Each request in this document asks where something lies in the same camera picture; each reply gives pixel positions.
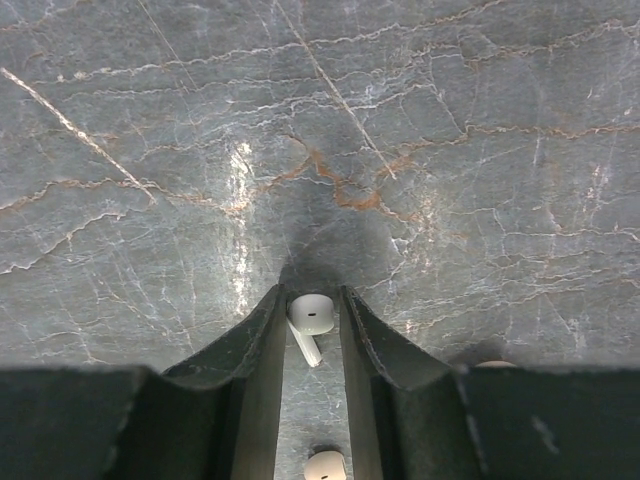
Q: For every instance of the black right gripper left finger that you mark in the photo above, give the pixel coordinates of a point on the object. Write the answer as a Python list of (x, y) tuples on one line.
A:
[(215, 415)]

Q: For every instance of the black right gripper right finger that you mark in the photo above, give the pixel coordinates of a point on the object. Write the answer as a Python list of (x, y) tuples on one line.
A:
[(412, 416)]

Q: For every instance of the white earbud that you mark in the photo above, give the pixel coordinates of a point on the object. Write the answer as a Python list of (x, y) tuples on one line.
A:
[(310, 315), (325, 463)]

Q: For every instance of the beige earbud charging case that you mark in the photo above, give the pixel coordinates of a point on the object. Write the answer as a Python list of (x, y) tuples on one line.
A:
[(496, 364)]

